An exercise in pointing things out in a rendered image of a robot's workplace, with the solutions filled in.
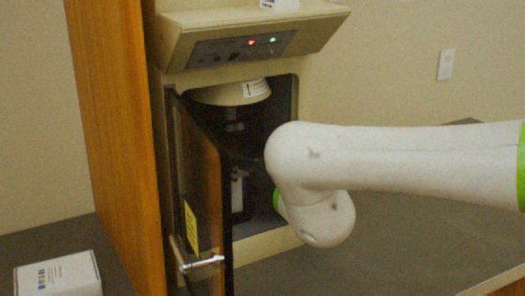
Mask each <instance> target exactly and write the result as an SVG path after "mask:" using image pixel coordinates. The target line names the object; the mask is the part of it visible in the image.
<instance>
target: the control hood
mask: <svg viewBox="0 0 525 296"><path fill-rule="evenodd" d="M351 13H352V9H351V8H349V7H344V6H341V5H337V4H333V3H326V2H323V1H320V0H303V1H299V9H288V10H281V11H273V10H270V9H264V8H261V7H260V4H257V5H248V6H239V7H222V8H212V9H194V10H185V11H175V12H166V13H159V14H158V15H157V31H158V42H159V62H160V70H161V71H162V72H163V73H165V75H171V74H176V73H182V72H188V71H193V70H198V69H209V68H215V67H225V66H231V65H243V64H248V63H254V62H260V61H265V60H271V59H281V58H287V57H293V56H298V55H304V54H310V53H318V52H320V51H321V49H322V48H324V46H325V44H326V43H327V42H328V41H329V40H330V39H331V37H332V36H333V35H334V34H335V32H336V31H337V30H338V28H339V27H340V26H341V25H342V24H343V23H344V21H345V20H347V19H348V16H349V15H350V14H351ZM292 30H299V31H298V32H297V33H296V35H295V36H294V37H293V39H292V41H291V42H290V43H289V44H288V47H287V48H286V49H285V51H284V52H283V53H282V54H281V56H280V57H275V58H269V59H258V60H252V61H246V62H241V63H235V64H229V65H218V66H212V67H203V68H197V69H186V67H187V63H188V59H189V58H190V56H191V54H192V51H193V48H194V47H195V45H196V42H197V41H204V40H211V39H218V38H225V37H244V36H251V35H258V34H265V33H272V32H286V31H292Z"/></svg>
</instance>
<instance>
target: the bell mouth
mask: <svg viewBox="0 0 525 296"><path fill-rule="evenodd" d="M271 93H272V91H271V89H270V86H269V85H268V83H267V80H266V78H265V77H263V78H258V79H253V80H248V81H234V82H229V83H224V84H219V85H214V86H204V87H199V88H194V89H188V91H187V95H188V96H190V97H191V98H192V99H193V100H195V101H197V102H202V103H204V104H208V105H215V106H240V105H246V104H250V103H254V102H260V101H262V100H264V99H266V98H267V97H268V96H270V95H271Z"/></svg>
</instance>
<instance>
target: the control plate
mask: <svg viewBox="0 0 525 296"><path fill-rule="evenodd" d="M298 31H299V30H292V31H286V32H272V33H265V34H258V35H251V36H244V37H225V38H218V39H211V40H204V41H197V42H196V45H195V47H194V48H193V51H192V54H191V56H190V58H189V59H188V62H187V67H186V69H197V68H203V67H212V66H218V65H229V64H235V63H241V62H246V61H252V60H258V59H269V58H275V57H280V56H281V54H282V53H283V52H284V51H285V49H286V48H287V47H288V44H289V43H290V42H291V41H292V40H293V37H294V36H295V35H296V33H297V32H298ZM272 37H275V38H276V39H275V40H274V41H272V42H271V41H270V39H271V38H272ZM251 40H254V43H251V44H248V43H249V42H250V41H251ZM272 49H273V50H274V51H273V53H271V52H270V50H272ZM260 51H262V54H261V55H260V54H259V53H258V52H260ZM236 52H240V53H239V54H238V56H237V58H236V59H235V60H231V61H228V59H229V56H230V55H231V53H236ZM249 52H250V57H248V56H247V55H246V53H249ZM218 56H219V57H220V58H221V59H220V60H219V61H218V62H213V59H214V58H215V57H218ZM200 59H203V61H202V63H198V62H197V61H198V60H200Z"/></svg>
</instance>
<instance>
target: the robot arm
mask: <svg viewBox="0 0 525 296"><path fill-rule="evenodd" d="M251 147H252V148H253V149H255V150H256V151H258V152H259V153H260V152H261V151H262V155H263V156H258V157H256V158H250V157H246V156H242V157H239V156H236V155H229V156H230V162H231V180H232V182H238V177H241V176H245V177H246V178H248V179H250V180H251V181H252V182H253V184H255V186H256V187H257V188H258V189H259V191H260V194H261V198H263V199H264V200H265V201H266V202H267V203H268V204H269V205H270V206H272V208H274V209H275V210H276V211H277V213H279V214H281V215H282V217H283V218H284V219H286V220H287V221H288V223H289V224H290V225H291V227H292V230H293V232H294V233H295V235H297V236H298V238H299V239H300V240H301V241H303V242H304V243H305V244H307V245H311V246H314V247H317V248H329V247H332V246H337V245H339V244H341V243H342V242H343V241H345V240H346V239H347V237H348V236H349V235H350V234H351V233H352V230H353V226H354V223H355V217H356V214H355V209H354V205H353V202H352V198H351V197H350V196H349V194H348V192H347V191H346V190H359V191H374V192H386V193H402V194H410V195H417V196H423V197H430V198H435V199H446V200H454V201H458V202H464V203H468V204H476V205H481V206H485V207H488V208H493V209H498V210H506V211H511V212H517V213H522V214H525V120H524V119H519V120H512V121H505V122H488V123H480V124H469V125H457V126H421V127H375V126H336V125H328V124H315V123H310V122H305V121H293V122H289V123H288V124H283V125H282V126H280V127H278V128H277V129H276V130H275V131H274V132H273V133H272V134H271V136H270V137H269V139H268V140H262V139H261V138H260V137H257V136H256V135H255V134H251Z"/></svg>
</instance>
